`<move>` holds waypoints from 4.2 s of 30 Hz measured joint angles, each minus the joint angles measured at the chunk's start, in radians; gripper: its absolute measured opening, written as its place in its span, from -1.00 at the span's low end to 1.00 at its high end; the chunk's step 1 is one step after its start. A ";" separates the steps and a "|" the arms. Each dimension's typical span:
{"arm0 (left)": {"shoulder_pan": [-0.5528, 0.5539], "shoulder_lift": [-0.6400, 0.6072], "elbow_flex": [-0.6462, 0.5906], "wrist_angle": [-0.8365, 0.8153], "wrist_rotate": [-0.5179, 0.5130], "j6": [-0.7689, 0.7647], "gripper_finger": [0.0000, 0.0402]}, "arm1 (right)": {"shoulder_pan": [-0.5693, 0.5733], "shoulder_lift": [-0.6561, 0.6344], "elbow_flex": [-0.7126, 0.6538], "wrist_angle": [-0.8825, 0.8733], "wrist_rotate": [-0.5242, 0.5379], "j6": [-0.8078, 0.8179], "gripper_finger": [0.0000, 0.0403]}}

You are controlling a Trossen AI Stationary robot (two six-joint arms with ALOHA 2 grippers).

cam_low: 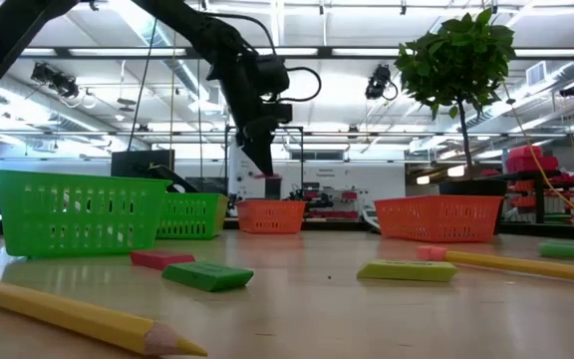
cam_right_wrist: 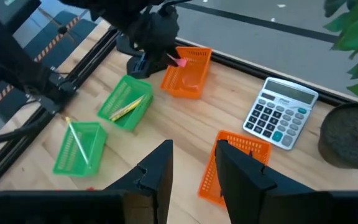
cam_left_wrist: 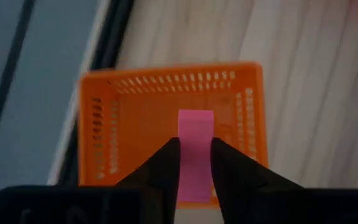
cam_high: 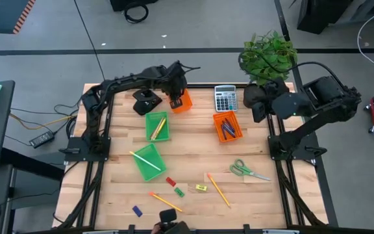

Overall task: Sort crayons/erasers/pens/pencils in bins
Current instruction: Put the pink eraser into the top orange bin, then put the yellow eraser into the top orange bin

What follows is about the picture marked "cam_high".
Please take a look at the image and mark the green handled scissors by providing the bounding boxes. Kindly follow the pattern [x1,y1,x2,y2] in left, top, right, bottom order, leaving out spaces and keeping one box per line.
[229,158,272,182]

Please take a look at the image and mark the green potted plant black pot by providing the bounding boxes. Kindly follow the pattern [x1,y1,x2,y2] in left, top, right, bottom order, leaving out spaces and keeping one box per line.
[238,30,299,110]

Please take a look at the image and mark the black power adapter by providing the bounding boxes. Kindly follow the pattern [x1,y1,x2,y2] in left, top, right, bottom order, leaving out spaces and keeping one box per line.
[29,131,56,150]

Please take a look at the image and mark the orange black striped mat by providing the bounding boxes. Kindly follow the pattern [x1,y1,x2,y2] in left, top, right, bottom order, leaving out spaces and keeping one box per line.
[0,0,37,35]

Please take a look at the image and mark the orange plastic basket bin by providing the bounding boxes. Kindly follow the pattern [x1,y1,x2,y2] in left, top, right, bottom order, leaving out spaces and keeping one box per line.
[170,88,193,114]
[212,110,243,143]

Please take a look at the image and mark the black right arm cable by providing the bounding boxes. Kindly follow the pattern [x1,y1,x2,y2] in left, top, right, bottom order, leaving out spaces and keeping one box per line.
[238,51,349,88]

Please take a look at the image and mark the green plastic basket bin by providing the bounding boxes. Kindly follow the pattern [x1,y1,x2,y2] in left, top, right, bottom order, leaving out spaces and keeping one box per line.
[145,111,171,142]
[132,142,168,183]

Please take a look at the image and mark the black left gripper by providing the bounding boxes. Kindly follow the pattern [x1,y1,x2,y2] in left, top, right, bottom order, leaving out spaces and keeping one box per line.
[162,61,188,109]

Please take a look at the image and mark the silver frame bracket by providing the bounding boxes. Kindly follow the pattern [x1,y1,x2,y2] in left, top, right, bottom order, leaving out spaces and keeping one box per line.
[82,229,120,234]
[262,229,301,234]

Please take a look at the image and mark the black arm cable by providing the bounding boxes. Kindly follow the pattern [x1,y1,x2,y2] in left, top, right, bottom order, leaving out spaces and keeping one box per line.
[180,63,201,72]
[238,51,349,88]

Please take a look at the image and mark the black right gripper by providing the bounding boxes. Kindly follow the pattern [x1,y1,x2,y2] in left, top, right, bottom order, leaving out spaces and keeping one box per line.
[252,80,290,124]

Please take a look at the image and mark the black floor cabinet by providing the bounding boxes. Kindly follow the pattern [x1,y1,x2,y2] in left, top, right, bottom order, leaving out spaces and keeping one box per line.
[296,0,356,35]

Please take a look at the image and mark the black hanging cable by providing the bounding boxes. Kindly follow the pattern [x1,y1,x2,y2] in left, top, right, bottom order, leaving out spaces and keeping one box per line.
[73,0,106,82]

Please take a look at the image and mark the grey desk calculator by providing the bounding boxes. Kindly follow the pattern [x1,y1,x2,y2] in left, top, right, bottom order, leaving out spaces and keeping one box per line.
[214,84,239,113]

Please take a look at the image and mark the black equipment case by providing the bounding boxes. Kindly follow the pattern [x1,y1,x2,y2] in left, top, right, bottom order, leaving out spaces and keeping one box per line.
[110,0,159,12]

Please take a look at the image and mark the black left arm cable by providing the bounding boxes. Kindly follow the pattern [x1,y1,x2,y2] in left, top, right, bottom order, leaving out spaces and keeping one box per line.
[180,63,201,72]

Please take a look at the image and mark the yellow orange floor cable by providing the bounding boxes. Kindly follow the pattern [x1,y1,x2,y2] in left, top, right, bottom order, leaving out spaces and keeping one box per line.
[9,112,79,131]

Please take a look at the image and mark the coiled black cable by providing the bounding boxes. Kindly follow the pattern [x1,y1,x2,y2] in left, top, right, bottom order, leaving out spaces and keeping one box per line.
[123,1,149,24]

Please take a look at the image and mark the black handheld camera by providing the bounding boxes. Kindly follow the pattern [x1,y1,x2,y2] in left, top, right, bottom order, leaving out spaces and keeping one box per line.
[158,208,178,225]

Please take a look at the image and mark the yellow pencil orange end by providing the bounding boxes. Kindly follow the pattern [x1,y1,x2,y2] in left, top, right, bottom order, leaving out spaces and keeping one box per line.
[147,191,184,213]

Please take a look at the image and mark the black floor cable bundle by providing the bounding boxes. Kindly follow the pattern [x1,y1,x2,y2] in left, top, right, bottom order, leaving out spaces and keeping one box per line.
[53,97,81,140]

